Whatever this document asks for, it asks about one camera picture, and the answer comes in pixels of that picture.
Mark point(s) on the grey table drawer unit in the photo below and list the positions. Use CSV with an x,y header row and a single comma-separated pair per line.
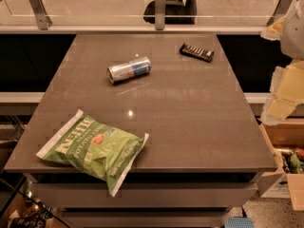
x,y
144,205

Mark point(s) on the green potato chips bag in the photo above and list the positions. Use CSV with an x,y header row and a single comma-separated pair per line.
x,y
99,150

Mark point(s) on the middle metal railing post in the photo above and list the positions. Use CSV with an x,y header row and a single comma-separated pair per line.
x,y
159,14

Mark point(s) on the black office chair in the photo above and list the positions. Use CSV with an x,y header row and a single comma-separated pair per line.
x,y
180,12

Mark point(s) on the cardboard box with items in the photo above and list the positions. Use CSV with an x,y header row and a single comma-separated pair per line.
x,y
285,142

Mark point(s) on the right metal railing post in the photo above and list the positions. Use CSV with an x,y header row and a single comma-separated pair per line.
x,y
281,9

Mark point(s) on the blue mesh basket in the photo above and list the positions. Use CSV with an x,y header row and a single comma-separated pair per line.
x,y
239,223

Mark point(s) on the left metal railing post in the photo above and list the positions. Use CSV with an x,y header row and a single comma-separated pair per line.
x,y
43,21

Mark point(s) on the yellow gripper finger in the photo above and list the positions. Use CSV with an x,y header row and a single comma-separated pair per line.
x,y
273,32
286,93

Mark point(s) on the metal railing post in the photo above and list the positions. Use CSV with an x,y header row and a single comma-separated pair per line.
x,y
281,9
43,21
159,14

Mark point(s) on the dark chocolate bar wrapper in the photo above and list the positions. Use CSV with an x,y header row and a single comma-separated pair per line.
x,y
197,53

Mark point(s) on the silver blue redbull can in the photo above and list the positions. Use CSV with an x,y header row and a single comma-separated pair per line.
x,y
131,69

